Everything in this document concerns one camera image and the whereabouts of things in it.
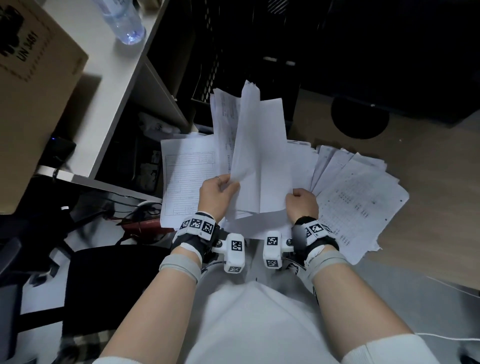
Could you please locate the wrist camera with markers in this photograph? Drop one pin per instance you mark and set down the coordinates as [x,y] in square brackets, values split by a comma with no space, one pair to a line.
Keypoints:
[300,240]
[210,234]

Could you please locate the white shirt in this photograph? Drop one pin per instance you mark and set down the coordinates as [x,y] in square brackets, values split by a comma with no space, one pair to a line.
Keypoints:
[262,326]

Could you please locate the left wrist camera with markers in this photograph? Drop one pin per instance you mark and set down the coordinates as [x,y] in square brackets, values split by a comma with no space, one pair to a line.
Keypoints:
[210,234]

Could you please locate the person's left hand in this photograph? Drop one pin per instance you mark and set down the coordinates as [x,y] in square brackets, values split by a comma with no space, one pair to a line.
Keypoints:
[212,202]

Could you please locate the red flat object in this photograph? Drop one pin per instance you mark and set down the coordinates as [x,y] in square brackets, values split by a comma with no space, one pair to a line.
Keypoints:
[144,226]

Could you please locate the black cabinet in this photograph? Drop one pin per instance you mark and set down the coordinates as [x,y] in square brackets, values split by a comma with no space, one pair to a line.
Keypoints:
[393,52]

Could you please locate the white desk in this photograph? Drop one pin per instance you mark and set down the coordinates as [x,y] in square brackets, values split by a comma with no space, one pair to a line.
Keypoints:
[108,93]

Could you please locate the grey right wristband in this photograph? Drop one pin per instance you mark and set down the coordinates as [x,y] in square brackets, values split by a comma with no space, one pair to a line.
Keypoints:
[330,264]

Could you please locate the brown cardboard box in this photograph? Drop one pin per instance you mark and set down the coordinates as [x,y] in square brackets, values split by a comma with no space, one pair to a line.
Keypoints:
[30,93]

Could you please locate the clear plastic water bottle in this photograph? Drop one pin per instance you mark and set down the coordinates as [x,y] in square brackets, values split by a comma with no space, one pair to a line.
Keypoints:
[123,22]

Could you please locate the person's left forearm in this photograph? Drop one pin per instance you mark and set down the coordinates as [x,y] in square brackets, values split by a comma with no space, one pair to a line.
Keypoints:
[153,311]

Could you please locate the paper sheet with table form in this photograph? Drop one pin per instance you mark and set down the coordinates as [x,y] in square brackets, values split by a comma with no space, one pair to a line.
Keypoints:
[182,176]

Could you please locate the right wrist camera with markers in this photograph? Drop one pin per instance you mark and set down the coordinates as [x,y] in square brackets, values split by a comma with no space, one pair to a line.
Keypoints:
[300,240]

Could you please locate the pile of printed papers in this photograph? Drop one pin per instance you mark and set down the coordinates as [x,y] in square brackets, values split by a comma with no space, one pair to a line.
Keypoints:
[352,198]

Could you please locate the person's right forearm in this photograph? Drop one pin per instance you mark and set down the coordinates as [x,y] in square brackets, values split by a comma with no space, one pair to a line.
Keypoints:
[356,307]

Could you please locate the black round base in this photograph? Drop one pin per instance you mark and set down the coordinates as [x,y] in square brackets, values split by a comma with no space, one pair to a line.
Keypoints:
[360,117]

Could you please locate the black chair seat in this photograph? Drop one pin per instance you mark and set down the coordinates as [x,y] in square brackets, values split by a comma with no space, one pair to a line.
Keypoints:
[112,285]

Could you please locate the person's right thumb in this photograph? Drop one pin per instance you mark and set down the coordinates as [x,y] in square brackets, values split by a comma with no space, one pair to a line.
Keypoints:
[289,198]

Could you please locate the black plastic crate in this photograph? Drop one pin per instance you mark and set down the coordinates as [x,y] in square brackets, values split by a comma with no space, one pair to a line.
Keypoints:
[232,48]

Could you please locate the grey wristband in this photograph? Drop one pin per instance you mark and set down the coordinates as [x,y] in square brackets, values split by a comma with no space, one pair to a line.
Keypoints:
[180,266]
[330,264]

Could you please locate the grey left wristband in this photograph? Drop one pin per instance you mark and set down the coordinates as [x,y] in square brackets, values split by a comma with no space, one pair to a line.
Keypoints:
[180,266]

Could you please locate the person's left thumb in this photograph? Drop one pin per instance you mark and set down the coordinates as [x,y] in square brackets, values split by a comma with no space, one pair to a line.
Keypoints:
[231,189]

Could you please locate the printed white paper sheet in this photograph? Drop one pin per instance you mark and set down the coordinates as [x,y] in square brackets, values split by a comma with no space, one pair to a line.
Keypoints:
[224,123]

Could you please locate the person's right hand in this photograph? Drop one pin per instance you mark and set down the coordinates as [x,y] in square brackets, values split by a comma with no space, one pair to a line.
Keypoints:
[302,210]

